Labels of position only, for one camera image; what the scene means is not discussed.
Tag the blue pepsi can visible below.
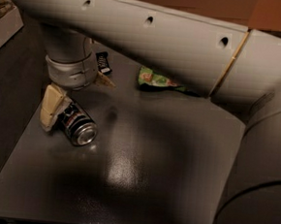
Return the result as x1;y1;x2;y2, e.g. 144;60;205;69
58;101;98;146

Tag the small black snack packet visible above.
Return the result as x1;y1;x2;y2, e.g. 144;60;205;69
96;51;111;76

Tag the green chip bag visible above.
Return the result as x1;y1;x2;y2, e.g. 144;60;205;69
137;67;194;95

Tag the dark wooden side table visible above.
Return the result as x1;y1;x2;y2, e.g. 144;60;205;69
0;16;48;172

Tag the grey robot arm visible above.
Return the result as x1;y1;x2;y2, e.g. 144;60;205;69
13;0;281;224

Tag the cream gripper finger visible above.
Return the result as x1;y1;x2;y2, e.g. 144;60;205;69
95;72;115;87
40;83;72;132

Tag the white box with snacks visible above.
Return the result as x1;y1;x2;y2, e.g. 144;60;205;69
0;0;24;48

